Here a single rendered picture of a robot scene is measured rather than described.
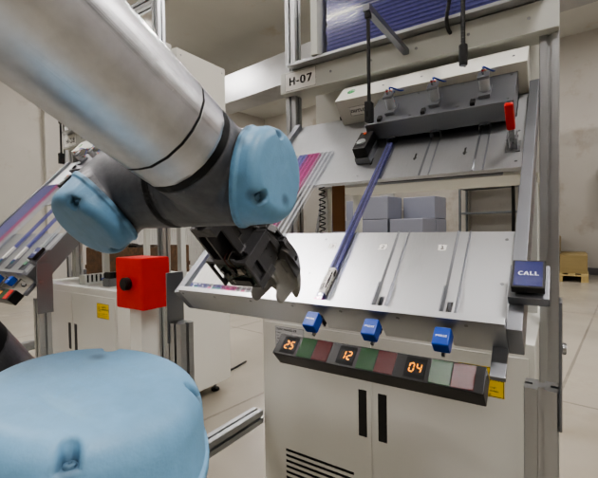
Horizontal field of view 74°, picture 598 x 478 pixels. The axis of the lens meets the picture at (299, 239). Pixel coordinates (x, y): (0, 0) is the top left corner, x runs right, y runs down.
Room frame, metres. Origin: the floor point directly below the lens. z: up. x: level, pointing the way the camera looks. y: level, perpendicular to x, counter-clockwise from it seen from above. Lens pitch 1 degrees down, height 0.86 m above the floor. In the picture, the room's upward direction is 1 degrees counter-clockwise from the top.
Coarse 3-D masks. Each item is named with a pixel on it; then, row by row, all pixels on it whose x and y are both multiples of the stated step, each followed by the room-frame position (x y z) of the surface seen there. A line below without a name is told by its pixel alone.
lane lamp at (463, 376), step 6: (456, 366) 0.54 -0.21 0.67; (462, 366) 0.54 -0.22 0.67; (468, 366) 0.53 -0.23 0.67; (474, 366) 0.53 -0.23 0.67; (456, 372) 0.53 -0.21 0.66; (462, 372) 0.53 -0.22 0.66; (468, 372) 0.53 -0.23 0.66; (474, 372) 0.52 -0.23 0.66; (456, 378) 0.53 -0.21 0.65; (462, 378) 0.52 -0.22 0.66; (468, 378) 0.52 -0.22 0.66; (474, 378) 0.52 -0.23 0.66; (450, 384) 0.52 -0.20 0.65; (456, 384) 0.52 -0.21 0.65; (462, 384) 0.52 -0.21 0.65; (468, 384) 0.52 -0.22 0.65; (474, 384) 0.51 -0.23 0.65; (468, 390) 0.51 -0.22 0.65
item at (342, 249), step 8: (392, 144) 1.00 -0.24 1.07; (384, 152) 0.98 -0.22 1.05; (384, 160) 0.96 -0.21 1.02; (376, 168) 0.94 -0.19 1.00; (376, 176) 0.92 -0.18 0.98; (368, 184) 0.91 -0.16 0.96; (368, 192) 0.88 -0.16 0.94; (368, 200) 0.88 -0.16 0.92; (360, 208) 0.85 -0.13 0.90; (360, 216) 0.84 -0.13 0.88; (352, 224) 0.82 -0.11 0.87; (352, 232) 0.81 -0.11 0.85; (344, 240) 0.79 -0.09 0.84; (344, 248) 0.78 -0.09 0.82; (336, 256) 0.77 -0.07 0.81; (336, 264) 0.75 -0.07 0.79; (320, 296) 0.70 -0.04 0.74
